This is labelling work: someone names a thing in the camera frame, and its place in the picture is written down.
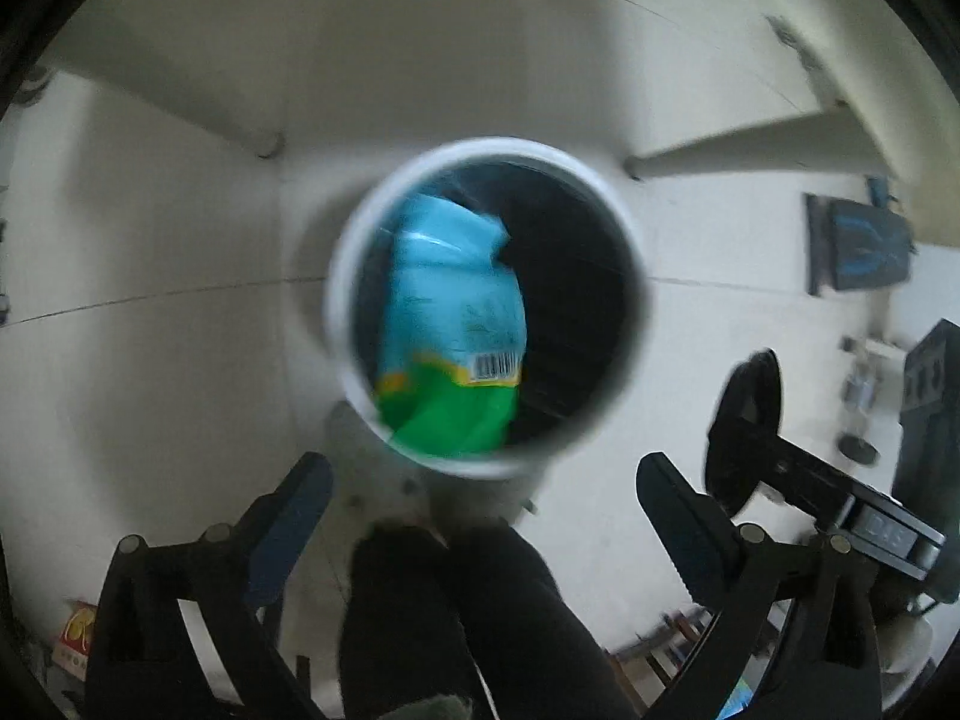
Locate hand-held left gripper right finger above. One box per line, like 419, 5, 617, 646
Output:
636, 452, 882, 720

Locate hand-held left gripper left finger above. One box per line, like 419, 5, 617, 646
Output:
86, 451, 335, 720

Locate white trash bin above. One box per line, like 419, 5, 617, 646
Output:
324, 136, 652, 526

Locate blue green snack packet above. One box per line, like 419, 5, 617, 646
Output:
375, 193, 526, 460

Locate black device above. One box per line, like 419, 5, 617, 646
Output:
891, 319, 960, 515

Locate white roll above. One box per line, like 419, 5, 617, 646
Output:
877, 607, 935, 698

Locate person's legs in black pants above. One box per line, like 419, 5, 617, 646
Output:
339, 521, 647, 720

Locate orange cardboard box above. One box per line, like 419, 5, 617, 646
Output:
51, 600, 100, 680

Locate white table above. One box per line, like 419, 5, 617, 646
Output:
52, 0, 901, 182

